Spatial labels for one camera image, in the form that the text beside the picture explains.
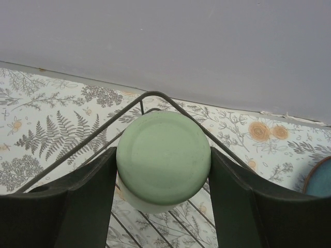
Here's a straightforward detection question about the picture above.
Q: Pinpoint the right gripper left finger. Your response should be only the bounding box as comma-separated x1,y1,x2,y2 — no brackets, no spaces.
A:
1,147,117,248

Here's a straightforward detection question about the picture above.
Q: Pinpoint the green cup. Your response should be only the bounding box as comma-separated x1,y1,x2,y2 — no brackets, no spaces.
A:
116,111,212,214

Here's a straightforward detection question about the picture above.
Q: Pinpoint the teal round plate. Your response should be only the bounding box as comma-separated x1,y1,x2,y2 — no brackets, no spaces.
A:
303,157,330,197

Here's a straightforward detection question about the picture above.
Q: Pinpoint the floral table mat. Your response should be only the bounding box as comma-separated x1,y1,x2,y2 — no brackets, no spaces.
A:
1,68,330,247

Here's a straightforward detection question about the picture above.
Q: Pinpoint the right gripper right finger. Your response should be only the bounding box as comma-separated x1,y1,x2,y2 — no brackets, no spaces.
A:
208,148,330,247

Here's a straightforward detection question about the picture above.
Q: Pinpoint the black wire dish rack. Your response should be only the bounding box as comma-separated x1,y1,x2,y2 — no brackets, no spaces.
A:
1,104,261,247

